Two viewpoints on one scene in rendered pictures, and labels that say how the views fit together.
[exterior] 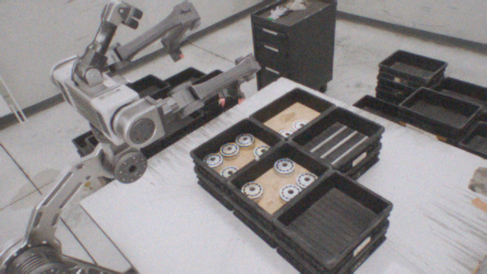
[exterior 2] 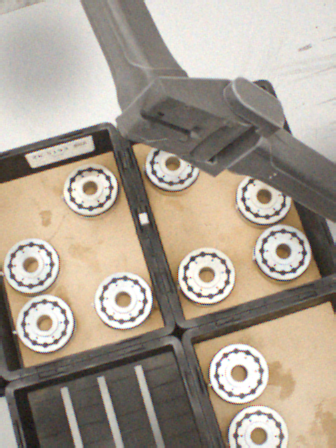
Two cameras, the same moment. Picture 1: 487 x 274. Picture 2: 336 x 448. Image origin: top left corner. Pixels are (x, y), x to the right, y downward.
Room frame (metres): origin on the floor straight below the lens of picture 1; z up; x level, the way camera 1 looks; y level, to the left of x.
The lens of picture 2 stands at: (1.55, -0.34, 1.99)
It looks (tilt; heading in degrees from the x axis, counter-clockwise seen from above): 72 degrees down; 113
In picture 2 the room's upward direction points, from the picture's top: 3 degrees counter-clockwise
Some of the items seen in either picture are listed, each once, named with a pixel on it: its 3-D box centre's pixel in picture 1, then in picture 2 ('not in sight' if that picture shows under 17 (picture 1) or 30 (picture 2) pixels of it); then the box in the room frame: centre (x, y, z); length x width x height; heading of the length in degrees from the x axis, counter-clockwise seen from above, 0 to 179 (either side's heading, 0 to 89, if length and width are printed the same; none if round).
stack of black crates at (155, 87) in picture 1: (148, 112); not in sight; (2.75, 0.78, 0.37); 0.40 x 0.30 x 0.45; 129
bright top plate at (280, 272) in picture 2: (245, 139); (282, 252); (1.63, 0.00, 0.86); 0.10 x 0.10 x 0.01
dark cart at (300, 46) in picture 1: (294, 55); not in sight; (3.25, -0.55, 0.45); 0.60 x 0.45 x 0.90; 129
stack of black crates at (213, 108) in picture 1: (214, 107); not in sight; (2.69, 0.22, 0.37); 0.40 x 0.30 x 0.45; 129
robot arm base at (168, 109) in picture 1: (164, 110); not in sight; (1.12, 0.26, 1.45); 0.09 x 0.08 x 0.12; 39
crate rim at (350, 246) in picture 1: (332, 213); not in sight; (1.02, -0.31, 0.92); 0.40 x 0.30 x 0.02; 127
